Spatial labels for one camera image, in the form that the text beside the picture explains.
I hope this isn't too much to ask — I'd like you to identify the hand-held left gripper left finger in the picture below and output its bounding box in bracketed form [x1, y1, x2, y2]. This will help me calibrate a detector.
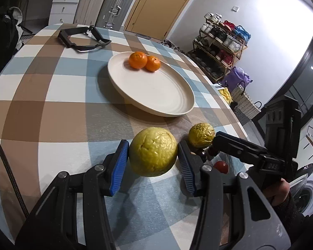
[14, 140, 130, 250]

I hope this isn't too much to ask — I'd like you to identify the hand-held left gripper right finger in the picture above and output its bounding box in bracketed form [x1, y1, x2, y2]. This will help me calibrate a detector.
[178, 140, 293, 250]

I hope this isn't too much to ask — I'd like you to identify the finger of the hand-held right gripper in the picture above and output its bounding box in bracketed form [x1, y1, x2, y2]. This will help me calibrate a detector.
[212, 132, 268, 168]

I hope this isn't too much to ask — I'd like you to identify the red cherry tomato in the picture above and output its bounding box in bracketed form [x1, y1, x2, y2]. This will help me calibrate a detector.
[214, 161, 229, 174]

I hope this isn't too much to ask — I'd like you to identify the wrinkled yellow passion fruit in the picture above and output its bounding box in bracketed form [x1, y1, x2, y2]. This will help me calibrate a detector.
[188, 122, 216, 149]

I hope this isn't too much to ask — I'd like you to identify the large yellow citrus fruit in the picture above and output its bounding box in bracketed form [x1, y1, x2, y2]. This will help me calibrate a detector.
[129, 127, 178, 178]

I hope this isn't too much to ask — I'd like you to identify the cream round plate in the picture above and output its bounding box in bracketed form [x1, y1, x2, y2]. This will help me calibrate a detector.
[107, 51, 195, 117]

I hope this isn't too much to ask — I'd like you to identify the person's right forearm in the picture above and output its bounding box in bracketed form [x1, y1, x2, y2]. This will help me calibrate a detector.
[273, 191, 313, 250]

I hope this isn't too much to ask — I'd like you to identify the person's right hand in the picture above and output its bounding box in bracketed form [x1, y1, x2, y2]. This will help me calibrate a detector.
[263, 179, 290, 207]

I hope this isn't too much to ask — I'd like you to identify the woven basket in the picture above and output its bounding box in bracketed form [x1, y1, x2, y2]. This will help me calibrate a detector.
[231, 83, 263, 125]

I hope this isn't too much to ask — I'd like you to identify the yellow plastic bag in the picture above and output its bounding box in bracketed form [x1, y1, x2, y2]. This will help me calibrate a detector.
[218, 87, 233, 105]

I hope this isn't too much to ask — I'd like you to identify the dark glass door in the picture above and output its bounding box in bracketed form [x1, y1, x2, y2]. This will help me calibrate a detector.
[261, 39, 313, 146]

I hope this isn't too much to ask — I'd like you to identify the white washing machine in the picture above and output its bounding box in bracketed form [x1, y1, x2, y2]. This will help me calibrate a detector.
[289, 161, 313, 216]

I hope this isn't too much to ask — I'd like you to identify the purple bag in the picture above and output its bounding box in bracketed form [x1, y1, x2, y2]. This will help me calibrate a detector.
[222, 67, 253, 91]

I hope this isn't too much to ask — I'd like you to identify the orange mandarin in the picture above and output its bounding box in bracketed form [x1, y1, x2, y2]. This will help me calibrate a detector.
[145, 55, 161, 72]
[128, 51, 148, 70]

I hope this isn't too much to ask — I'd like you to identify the pile of loose shoes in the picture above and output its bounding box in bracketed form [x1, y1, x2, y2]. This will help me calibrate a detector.
[162, 39, 189, 56]

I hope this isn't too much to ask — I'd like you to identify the wooden door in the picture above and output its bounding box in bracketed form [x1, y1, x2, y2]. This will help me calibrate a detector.
[124, 0, 204, 41]

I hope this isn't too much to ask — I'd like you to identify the silver suitcase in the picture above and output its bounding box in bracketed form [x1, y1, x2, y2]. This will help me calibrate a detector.
[98, 0, 136, 29]

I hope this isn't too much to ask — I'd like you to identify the beige suitcase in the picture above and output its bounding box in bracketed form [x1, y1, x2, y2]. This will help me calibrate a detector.
[73, 0, 111, 26]

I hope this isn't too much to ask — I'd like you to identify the white drawer desk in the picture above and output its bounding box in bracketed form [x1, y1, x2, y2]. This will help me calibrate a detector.
[14, 0, 86, 26]

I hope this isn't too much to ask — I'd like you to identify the pile of dark clothing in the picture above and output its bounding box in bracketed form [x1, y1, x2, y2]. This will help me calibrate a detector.
[0, 5, 25, 84]

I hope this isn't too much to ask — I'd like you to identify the black braided cable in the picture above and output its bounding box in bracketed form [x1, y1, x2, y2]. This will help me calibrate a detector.
[0, 129, 30, 220]

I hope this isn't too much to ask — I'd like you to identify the black strap frame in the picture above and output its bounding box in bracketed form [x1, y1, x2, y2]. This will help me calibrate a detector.
[58, 25, 112, 52]

